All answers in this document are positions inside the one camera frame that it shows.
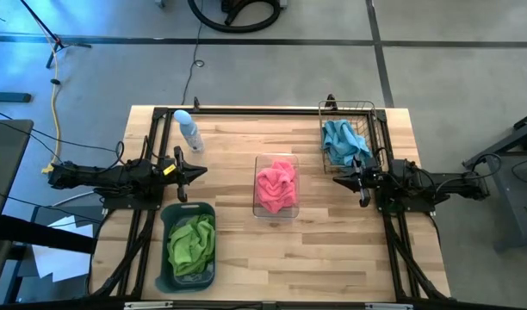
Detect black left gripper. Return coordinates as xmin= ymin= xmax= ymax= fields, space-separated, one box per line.
xmin=159 ymin=145 xmax=208 ymax=203

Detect light blue spray bottle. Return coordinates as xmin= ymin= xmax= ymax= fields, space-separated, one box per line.
xmin=172 ymin=108 xmax=205 ymax=152

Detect dark grey desk frame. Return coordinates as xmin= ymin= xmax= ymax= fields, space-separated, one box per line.
xmin=461 ymin=107 xmax=527 ymax=253

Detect black floor cable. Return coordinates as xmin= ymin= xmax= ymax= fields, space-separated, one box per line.
xmin=180 ymin=0 xmax=206 ymax=107

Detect teal plastic basket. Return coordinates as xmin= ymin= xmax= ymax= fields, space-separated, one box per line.
xmin=154 ymin=201 xmax=217 ymax=294

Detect black wire basket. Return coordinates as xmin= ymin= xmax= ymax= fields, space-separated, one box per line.
xmin=318 ymin=99 xmax=386 ymax=174

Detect blue microfiber towel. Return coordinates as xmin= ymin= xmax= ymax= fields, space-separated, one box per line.
xmin=321 ymin=119 xmax=360 ymax=150
xmin=332 ymin=137 xmax=373 ymax=168

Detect grey desk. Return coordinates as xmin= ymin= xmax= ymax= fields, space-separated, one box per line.
xmin=0 ymin=119 xmax=35 ymax=242

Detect yellow floor cable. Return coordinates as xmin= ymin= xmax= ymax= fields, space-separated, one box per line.
xmin=39 ymin=25 xmax=62 ymax=176

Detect clear plastic bin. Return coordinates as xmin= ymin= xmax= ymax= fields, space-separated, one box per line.
xmin=252 ymin=153 xmax=301 ymax=220

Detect black tripod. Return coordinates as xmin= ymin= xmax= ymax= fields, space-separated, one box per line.
xmin=17 ymin=0 xmax=92 ymax=70

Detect pink microfiber towel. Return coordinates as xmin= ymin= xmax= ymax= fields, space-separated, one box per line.
xmin=256 ymin=161 xmax=298 ymax=215

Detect black vacuum hose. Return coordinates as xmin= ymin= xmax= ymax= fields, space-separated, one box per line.
xmin=187 ymin=0 xmax=282 ymax=34

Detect white paper sheets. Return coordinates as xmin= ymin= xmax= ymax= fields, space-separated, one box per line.
xmin=30 ymin=214 xmax=96 ymax=283

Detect black desk foot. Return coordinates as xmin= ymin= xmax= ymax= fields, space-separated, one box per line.
xmin=0 ymin=91 xmax=33 ymax=103

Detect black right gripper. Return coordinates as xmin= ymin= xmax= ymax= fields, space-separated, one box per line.
xmin=332 ymin=154 xmax=385 ymax=208

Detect silver metal bracket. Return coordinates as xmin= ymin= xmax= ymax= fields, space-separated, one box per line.
xmin=124 ymin=301 xmax=174 ymax=310
xmin=365 ymin=303 xmax=413 ymax=310

